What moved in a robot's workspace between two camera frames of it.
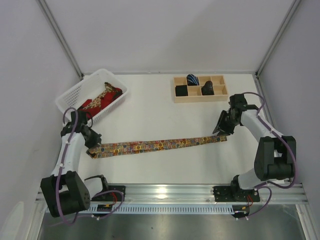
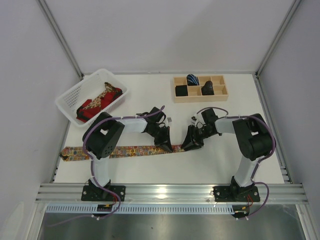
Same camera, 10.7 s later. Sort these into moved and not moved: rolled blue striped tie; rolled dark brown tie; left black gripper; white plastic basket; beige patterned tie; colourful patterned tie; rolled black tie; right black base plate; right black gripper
Moved: colourful patterned tie; left black gripper; right black gripper
Not moved: rolled dark brown tie; rolled black tie; right black base plate; beige patterned tie; white plastic basket; rolled blue striped tie
